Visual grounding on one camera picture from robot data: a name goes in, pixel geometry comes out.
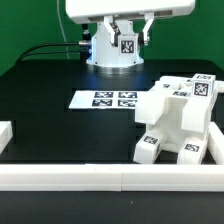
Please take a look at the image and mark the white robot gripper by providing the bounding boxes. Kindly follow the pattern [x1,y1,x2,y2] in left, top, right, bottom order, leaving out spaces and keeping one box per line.
[65,0,196,47]

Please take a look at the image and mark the white long chair back part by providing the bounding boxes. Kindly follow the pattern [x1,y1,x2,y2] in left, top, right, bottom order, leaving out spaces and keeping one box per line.
[149,76,224,98]

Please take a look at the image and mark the white tagged bar part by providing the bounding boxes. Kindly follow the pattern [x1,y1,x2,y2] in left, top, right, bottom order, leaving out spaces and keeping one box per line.
[135,91,169,125]

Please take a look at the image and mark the small white tagged cube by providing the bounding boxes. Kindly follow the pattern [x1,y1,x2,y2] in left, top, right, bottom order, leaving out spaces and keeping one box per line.
[192,73,216,97]

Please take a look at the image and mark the white chair seat part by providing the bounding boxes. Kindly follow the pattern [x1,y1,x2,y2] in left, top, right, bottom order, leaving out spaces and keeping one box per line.
[133,89,214,154]

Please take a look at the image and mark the paper sheet with tags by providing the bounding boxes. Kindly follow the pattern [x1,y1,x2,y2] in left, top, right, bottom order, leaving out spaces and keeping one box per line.
[69,90,145,109]

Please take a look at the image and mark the white left fence block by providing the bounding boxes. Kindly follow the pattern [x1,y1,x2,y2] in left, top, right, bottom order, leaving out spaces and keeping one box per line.
[0,121,13,154]

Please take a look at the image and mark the thin white cable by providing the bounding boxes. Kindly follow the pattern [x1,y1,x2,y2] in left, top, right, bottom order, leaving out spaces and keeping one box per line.
[56,0,72,61]

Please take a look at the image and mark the black cables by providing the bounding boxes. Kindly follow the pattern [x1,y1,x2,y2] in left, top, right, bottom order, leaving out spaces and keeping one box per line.
[16,40,93,64]

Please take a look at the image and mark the white front fence rail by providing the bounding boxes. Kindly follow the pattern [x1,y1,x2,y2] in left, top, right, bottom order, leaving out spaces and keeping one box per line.
[0,164,224,192]

